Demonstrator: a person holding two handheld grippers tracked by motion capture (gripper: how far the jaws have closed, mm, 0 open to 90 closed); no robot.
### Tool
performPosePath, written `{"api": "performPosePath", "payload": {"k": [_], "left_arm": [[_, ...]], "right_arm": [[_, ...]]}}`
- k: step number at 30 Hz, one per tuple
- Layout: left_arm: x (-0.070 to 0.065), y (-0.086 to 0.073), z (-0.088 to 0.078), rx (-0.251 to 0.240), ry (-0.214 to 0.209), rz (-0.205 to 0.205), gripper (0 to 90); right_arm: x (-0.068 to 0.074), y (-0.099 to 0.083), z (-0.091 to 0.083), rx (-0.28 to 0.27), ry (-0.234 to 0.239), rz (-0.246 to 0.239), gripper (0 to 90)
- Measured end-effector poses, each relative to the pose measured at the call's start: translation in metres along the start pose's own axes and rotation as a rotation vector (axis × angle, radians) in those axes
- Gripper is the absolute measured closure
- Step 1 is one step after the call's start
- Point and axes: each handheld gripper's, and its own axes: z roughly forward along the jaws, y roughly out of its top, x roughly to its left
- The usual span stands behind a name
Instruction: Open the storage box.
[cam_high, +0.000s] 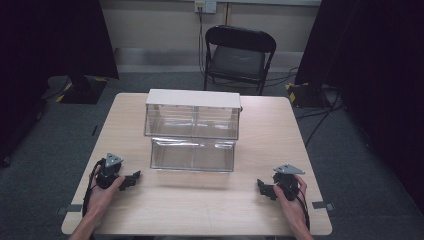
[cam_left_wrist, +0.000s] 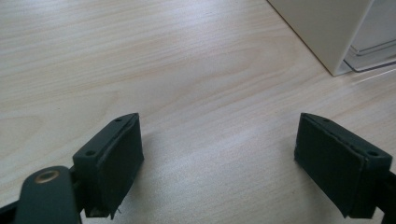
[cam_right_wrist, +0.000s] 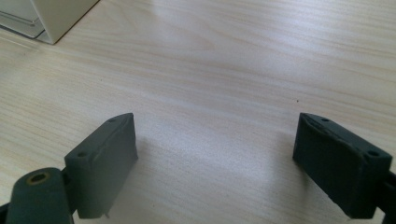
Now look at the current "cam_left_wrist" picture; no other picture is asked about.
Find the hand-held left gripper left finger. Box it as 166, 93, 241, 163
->
72, 112, 145, 220

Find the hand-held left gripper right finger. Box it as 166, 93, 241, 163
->
293, 112, 393, 219

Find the clear plastic drawer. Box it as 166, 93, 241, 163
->
343, 0, 396, 73

